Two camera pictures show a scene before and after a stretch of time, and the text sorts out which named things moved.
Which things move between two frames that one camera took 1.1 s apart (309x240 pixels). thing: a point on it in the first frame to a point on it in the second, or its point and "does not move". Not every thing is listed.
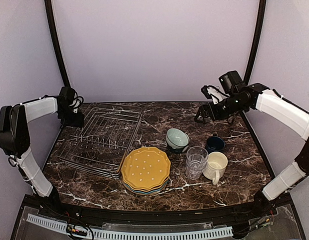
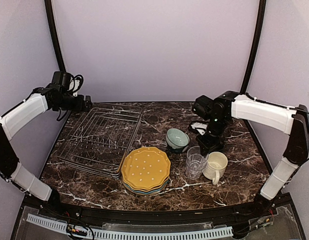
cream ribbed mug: [217, 162] does not move
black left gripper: [79, 122] to [79, 107]
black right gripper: [203, 108] to [206, 146]
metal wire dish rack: [99, 145] does not move
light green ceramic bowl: [176, 138] does not move
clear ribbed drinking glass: [196, 159] does not move
